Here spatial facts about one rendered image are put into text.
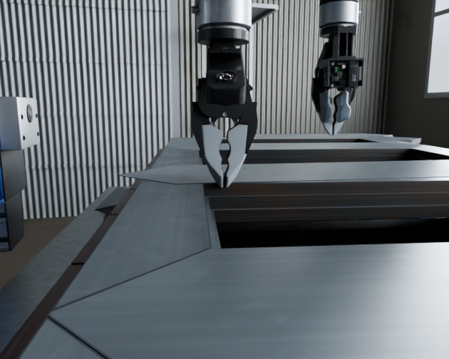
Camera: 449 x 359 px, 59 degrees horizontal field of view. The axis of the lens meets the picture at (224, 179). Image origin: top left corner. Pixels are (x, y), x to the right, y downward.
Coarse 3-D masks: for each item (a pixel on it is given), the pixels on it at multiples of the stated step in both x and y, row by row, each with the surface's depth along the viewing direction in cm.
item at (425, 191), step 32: (224, 160) 100; (256, 160) 101; (288, 160) 102; (320, 160) 102; (352, 160) 103; (384, 160) 104; (224, 192) 57; (256, 192) 57; (288, 192) 58; (320, 192) 58; (352, 192) 58; (384, 192) 59; (416, 192) 59; (448, 192) 59
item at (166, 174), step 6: (156, 168) 69; (162, 168) 69; (168, 168) 69; (138, 174) 64; (144, 174) 64; (150, 174) 64; (156, 174) 64; (162, 174) 64; (168, 174) 64; (174, 174) 63; (150, 180) 58; (156, 180) 58; (162, 180) 58; (168, 180) 58; (174, 180) 58
